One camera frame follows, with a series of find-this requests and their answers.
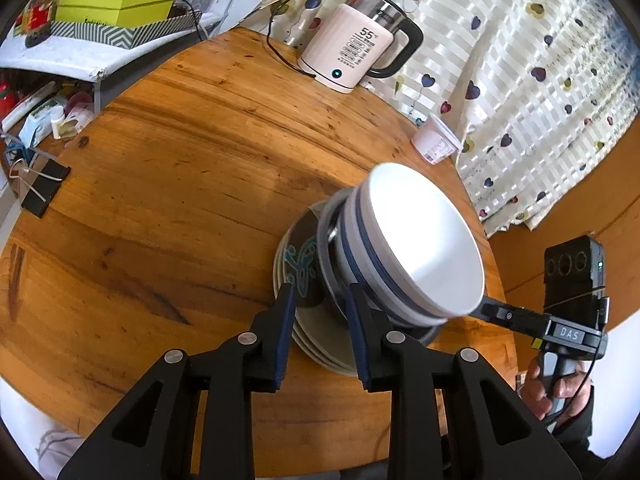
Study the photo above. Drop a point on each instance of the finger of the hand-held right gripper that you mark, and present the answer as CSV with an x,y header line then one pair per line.
x,y
515,317

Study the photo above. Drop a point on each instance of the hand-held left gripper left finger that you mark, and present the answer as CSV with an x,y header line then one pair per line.
x,y
285,330

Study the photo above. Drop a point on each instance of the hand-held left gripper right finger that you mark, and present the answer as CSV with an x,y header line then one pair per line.
x,y
356,335

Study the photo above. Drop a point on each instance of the stainless steel bowl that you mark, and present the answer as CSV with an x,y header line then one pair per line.
x,y
327,255

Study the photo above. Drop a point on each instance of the large white blue-striped bowl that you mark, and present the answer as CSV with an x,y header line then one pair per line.
x,y
347,240

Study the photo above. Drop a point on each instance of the small white blue-striped bowl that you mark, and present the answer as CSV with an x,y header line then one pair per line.
x,y
425,235

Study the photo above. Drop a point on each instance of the person's right hand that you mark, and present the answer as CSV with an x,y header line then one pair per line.
x,y
535,390

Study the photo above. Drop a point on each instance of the white plastic tub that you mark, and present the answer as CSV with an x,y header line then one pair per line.
x,y
435,140

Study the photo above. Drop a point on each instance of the heart-print striped curtain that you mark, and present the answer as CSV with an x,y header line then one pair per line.
x,y
525,85

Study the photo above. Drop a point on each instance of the black binder clip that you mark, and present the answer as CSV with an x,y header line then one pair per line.
x,y
42,190

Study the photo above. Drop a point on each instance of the white electric kettle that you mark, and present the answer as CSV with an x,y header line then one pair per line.
x,y
345,45

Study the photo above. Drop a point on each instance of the striped zigzag tray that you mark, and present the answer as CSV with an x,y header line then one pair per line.
x,y
115,35

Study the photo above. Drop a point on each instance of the white shelf board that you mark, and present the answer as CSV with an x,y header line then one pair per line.
x,y
50,62

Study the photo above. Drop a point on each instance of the red festive figurine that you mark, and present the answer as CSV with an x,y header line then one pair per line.
x,y
40,10

